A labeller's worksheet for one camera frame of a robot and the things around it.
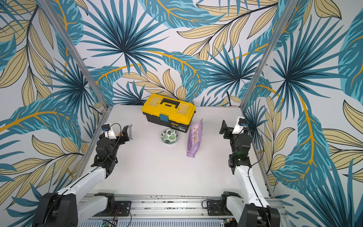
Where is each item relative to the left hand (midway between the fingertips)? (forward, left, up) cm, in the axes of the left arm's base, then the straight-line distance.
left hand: (118, 129), depth 83 cm
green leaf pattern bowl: (+7, -29, -17) cm, 34 cm away
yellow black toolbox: (+17, -30, -2) cm, 34 cm away
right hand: (+2, -60, +8) cm, 60 cm away
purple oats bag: (-4, -45, -3) cm, 46 cm away
